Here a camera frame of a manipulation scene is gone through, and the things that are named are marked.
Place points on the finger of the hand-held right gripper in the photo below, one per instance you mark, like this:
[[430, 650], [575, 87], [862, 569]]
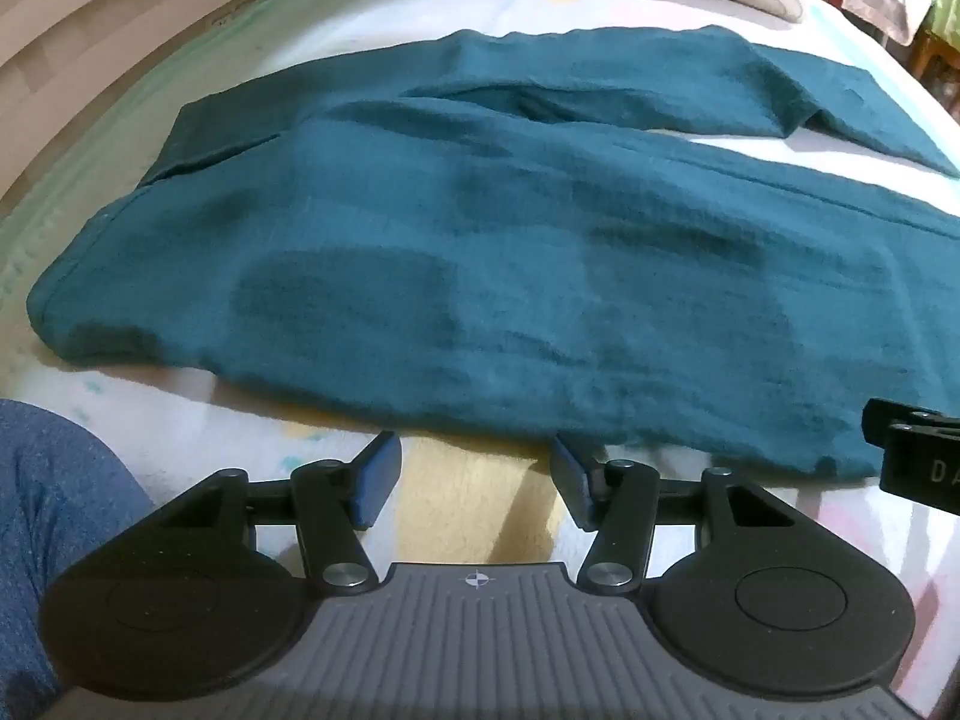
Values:
[[889, 420]]

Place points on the wooden headboard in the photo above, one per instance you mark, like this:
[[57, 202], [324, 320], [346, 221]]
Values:
[[90, 22]]

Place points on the teal pants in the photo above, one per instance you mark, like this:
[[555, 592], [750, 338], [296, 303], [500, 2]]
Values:
[[480, 262]]

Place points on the person's blue clothed leg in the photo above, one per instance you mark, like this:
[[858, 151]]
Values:
[[52, 525]]

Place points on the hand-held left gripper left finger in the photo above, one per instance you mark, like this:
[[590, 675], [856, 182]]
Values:
[[375, 476]]

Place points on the white patterned bed sheet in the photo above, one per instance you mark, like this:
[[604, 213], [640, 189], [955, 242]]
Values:
[[225, 420]]

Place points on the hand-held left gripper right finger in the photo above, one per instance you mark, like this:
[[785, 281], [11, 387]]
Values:
[[574, 476]]

